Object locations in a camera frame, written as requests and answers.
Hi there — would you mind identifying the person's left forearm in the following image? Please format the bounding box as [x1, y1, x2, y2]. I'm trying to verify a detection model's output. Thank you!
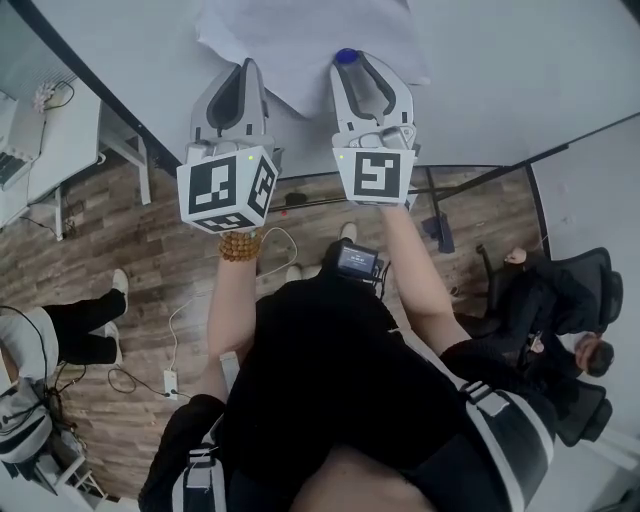
[206, 227, 267, 404]

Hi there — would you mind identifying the black waist device with screen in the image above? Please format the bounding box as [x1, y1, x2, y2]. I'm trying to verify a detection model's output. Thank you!
[323, 238, 387, 287]

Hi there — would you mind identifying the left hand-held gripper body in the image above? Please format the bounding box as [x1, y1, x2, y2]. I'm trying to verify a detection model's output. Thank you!
[175, 133, 286, 235]

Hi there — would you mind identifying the white desk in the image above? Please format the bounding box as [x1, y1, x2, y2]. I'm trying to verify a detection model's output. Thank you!
[0, 82, 153, 242]

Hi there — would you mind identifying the black power cable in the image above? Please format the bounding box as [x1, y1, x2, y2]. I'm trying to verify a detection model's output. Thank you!
[106, 366, 170, 400]

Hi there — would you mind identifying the wooden bead bracelet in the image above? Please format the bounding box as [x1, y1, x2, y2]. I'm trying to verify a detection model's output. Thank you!
[217, 228, 265, 263]

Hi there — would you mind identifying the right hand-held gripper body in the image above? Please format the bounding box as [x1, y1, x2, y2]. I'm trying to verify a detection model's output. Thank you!
[331, 122, 420, 209]

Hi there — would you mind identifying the black white shoulder strap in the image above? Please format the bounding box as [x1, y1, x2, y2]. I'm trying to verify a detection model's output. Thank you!
[458, 379, 557, 512]
[169, 443, 229, 512]

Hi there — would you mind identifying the person's right forearm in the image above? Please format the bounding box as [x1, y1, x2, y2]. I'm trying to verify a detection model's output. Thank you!
[377, 203, 474, 359]

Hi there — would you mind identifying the white paper sheet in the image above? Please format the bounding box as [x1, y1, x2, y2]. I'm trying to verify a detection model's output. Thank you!
[196, 0, 432, 120]

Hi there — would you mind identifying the small white flower decoration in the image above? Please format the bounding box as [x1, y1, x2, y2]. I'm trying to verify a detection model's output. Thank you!
[32, 82, 57, 112]

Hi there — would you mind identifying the person's black top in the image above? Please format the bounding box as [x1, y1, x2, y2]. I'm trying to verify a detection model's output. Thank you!
[137, 277, 559, 512]

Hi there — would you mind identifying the window with white blinds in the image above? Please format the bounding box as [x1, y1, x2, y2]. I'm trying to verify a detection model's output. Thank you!
[0, 0, 77, 104]

